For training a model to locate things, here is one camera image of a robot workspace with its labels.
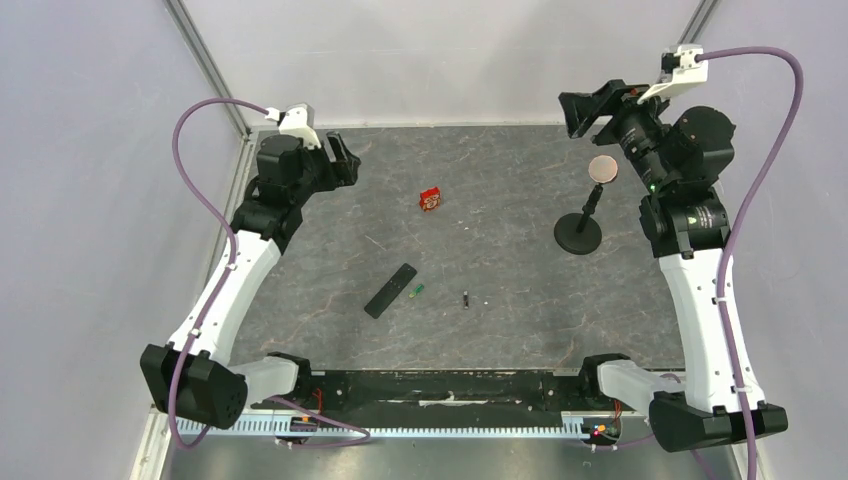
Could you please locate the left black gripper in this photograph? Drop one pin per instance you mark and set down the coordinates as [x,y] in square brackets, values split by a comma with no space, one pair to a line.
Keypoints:
[343,171]

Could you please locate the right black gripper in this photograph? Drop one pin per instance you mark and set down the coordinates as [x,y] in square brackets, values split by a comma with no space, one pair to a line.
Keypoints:
[607,118]

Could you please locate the green battery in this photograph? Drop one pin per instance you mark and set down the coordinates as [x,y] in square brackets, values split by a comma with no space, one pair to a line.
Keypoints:
[416,291]

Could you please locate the black remote control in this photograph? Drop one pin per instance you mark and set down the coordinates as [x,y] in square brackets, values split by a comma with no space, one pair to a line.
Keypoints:
[390,291]

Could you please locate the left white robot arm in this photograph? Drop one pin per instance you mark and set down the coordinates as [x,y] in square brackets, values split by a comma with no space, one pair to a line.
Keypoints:
[191,375]

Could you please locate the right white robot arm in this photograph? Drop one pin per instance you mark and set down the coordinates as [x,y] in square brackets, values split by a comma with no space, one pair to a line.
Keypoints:
[719,401]

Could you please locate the red owl toy block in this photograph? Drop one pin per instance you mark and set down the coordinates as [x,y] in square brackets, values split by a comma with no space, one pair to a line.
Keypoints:
[430,199]

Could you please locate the black stand with round disc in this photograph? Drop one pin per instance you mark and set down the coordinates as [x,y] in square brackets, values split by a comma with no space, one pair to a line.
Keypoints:
[579,233]

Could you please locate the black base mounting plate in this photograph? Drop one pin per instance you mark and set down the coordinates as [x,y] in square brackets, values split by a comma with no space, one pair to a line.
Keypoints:
[409,399]

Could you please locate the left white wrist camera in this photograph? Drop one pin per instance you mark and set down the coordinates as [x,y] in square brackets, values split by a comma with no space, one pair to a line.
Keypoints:
[297,121]

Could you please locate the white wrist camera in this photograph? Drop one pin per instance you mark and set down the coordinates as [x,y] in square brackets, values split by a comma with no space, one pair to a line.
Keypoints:
[297,121]
[681,71]

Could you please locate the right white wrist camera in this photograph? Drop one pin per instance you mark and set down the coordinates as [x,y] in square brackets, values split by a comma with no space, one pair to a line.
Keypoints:
[681,71]

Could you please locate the white toothed cable rail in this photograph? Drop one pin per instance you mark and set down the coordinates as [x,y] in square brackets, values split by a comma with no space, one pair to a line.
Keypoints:
[283,426]

